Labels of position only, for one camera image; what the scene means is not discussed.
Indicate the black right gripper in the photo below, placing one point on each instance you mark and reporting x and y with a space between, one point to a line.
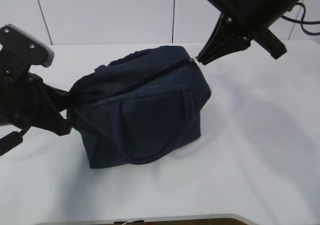
239 23

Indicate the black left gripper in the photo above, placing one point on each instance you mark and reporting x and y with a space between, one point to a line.
29 102

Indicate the dark blue lunch bag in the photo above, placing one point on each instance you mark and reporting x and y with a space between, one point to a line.
139 108

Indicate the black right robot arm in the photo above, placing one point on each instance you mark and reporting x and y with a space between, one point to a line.
282 0

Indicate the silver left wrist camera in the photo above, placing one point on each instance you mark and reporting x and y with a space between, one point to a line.
20 51

